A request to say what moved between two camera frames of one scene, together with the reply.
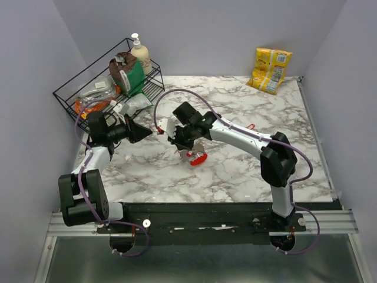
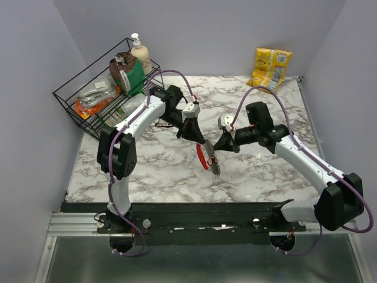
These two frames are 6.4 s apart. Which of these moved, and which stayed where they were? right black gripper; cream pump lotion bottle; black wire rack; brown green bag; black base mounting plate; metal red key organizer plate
Moved: metal red key organizer plate; right black gripper
Stayed: cream pump lotion bottle; brown green bag; black wire rack; black base mounting plate
